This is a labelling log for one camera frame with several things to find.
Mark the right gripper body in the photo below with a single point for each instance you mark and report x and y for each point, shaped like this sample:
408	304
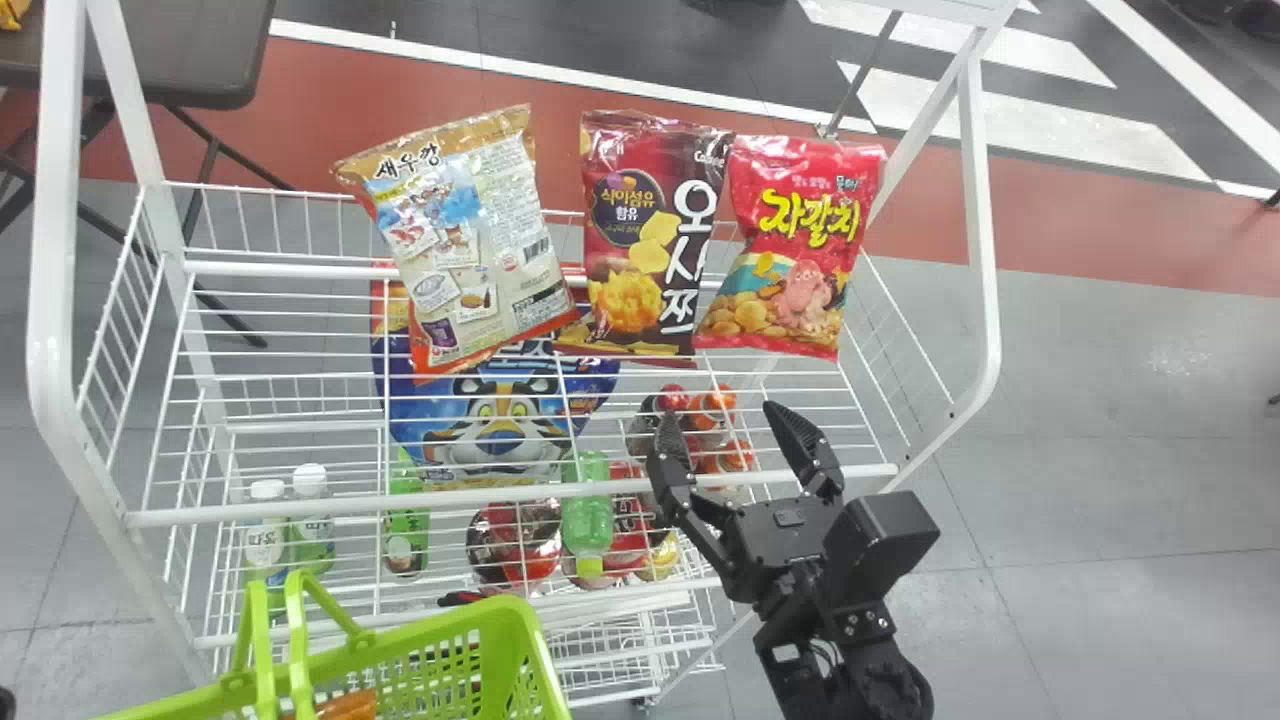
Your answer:
775	545

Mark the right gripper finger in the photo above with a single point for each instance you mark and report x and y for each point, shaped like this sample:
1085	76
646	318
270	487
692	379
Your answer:
805	450
672	460

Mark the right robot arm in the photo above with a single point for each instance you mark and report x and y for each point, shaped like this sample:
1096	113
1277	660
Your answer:
860	680

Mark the green basket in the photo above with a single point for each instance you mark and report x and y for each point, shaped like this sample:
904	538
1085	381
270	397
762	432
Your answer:
470	660

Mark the orange bottle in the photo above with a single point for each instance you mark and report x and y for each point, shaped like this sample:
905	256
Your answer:
714	408
738	456

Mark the red can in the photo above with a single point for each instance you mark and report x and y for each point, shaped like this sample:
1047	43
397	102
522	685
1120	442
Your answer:
628	535

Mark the yellow can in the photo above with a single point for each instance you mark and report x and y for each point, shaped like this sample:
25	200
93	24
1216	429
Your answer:
661	560

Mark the blue cereal bag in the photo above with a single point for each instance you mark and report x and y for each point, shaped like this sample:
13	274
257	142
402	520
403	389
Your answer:
500	420

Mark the red noodle cup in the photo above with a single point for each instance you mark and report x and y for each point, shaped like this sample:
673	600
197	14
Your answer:
515	550

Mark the dark red snack packet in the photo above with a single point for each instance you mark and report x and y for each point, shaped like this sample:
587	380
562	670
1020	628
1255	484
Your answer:
650	230

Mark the beige snack packet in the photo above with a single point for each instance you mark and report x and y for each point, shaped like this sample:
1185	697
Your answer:
470	220

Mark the pale green bottle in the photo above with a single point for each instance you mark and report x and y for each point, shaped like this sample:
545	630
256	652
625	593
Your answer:
265	540
312	525

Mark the dark side table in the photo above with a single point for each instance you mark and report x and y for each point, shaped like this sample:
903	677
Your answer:
180	50

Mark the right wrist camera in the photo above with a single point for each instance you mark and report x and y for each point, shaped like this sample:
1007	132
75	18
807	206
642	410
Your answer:
885	545

